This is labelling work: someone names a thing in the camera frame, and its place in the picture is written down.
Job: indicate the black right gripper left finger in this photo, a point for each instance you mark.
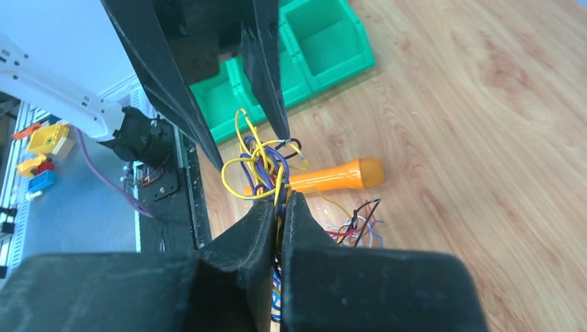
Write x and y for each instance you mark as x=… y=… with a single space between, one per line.
x=224 y=286

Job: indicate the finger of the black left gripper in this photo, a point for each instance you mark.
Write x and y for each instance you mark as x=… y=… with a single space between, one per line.
x=262 y=61
x=144 y=42

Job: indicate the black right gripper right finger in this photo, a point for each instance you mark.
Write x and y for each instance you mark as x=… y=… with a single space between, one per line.
x=327 y=287

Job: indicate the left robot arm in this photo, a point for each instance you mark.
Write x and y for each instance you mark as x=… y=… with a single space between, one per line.
x=61 y=56

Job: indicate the green plastic compartment bin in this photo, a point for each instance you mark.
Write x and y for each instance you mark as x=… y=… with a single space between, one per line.
x=321 y=44

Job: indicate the orange toy microphone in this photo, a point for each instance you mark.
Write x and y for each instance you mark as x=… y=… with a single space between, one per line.
x=361 y=173

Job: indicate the pile of toy bricks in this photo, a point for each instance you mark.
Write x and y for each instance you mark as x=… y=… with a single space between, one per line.
x=44 y=141

